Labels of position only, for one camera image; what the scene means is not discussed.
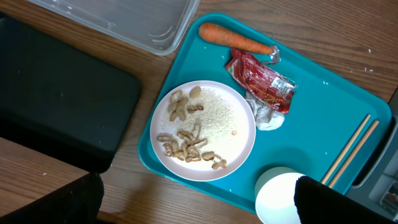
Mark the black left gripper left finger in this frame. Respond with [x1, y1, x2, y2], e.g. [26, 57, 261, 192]
[1, 173, 104, 224]

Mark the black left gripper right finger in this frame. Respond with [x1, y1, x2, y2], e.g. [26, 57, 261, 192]
[294, 176, 395, 224]

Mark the white bowl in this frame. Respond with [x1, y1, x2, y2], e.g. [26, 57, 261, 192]
[254, 167, 303, 224]

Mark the wooden chopstick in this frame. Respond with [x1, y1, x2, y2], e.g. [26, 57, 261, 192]
[321, 114, 371, 184]
[328, 120, 379, 189]

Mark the grey dishwasher rack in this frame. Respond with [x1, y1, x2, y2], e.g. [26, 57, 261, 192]
[346, 92, 397, 222]

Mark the teal plastic tray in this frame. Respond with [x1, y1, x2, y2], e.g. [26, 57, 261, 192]
[137, 13, 392, 212]

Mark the black tray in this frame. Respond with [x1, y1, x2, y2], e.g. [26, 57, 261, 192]
[1, 15, 141, 173]

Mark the red snack wrapper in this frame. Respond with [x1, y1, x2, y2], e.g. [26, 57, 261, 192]
[225, 48, 297, 114]

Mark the pink plate with peanuts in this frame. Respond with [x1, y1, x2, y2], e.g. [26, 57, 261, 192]
[150, 80, 256, 182]

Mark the clear plastic bin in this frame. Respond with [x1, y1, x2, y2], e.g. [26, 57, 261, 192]
[30, 0, 200, 56]

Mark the orange carrot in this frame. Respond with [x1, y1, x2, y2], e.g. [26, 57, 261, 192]
[198, 23, 274, 55]

